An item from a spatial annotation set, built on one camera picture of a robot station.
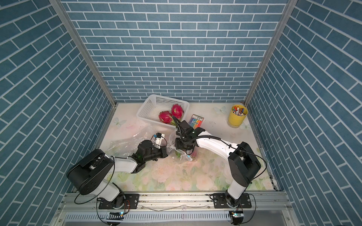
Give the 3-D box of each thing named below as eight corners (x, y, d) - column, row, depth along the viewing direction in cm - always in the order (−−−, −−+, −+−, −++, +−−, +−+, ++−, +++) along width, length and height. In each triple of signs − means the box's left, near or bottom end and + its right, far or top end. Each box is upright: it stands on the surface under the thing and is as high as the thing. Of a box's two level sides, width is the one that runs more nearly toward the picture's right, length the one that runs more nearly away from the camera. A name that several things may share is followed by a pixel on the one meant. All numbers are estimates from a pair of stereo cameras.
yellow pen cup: (228, 128, 106) (232, 117, 96) (225, 115, 115) (229, 104, 104) (244, 128, 107) (250, 117, 96) (240, 115, 115) (245, 104, 104)
